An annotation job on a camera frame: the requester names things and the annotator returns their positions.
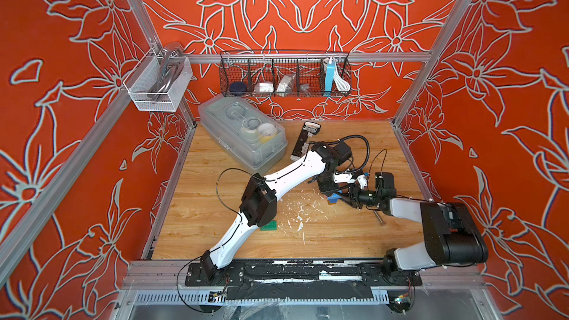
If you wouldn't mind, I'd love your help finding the clear plastic storage box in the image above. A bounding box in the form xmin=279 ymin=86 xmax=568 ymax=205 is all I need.
xmin=199 ymin=95 xmax=287 ymax=175

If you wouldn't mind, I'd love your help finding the green lego brick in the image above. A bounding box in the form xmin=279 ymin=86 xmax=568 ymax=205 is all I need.
xmin=260 ymin=220 xmax=278 ymax=231

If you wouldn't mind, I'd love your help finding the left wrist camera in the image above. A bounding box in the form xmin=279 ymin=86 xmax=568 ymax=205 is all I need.
xmin=333 ymin=172 xmax=368 ymax=188

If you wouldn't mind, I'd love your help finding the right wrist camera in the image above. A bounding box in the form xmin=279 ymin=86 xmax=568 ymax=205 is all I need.
xmin=375 ymin=172 xmax=397 ymax=198

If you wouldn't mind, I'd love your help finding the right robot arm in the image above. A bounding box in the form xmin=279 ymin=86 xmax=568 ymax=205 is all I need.
xmin=335 ymin=169 xmax=489 ymax=274

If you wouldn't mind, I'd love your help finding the black white power strip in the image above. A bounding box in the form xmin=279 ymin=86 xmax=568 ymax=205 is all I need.
xmin=290 ymin=121 xmax=322 ymax=161

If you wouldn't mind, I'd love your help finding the white cable bundle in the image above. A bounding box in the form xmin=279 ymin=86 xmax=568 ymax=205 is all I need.
xmin=332 ymin=63 xmax=350 ymax=94

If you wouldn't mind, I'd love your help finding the light blue lego brick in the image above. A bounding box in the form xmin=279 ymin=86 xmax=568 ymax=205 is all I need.
xmin=327 ymin=193 xmax=351 ymax=205

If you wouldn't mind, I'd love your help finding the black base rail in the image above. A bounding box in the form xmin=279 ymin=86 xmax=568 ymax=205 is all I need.
xmin=182 ymin=259 xmax=422 ymax=304

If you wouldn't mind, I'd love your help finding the white mesh basket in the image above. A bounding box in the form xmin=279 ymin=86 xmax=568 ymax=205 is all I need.
xmin=123 ymin=55 xmax=193 ymax=113

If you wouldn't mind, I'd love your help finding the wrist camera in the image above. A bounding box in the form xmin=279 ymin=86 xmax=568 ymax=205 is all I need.
xmin=333 ymin=172 xmax=368 ymax=188
xmin=375 ymin=172 xmax=397 ymax=198

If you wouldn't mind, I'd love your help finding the steel bolt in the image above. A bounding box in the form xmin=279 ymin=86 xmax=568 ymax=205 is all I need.
xmin=373 ymin=210 xmax=386 ymax=226

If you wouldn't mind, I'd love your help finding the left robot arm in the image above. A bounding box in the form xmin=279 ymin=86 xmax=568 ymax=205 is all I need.
xmin=188 ymin=134 xmax=370 ymax=281

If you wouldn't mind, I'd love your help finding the light blue box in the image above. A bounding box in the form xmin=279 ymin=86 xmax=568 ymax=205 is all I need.
xmin=323 ymin=58 xmax=336 ymax=96

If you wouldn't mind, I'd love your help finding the black wire basket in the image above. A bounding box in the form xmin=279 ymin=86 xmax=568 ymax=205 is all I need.
xmin=219 ymin=50 xmax=353 ymax=98

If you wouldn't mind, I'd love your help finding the dark round jar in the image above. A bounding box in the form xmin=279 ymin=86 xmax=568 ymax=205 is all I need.
xmin=229 ymin=81 xmax=247 ymax=96

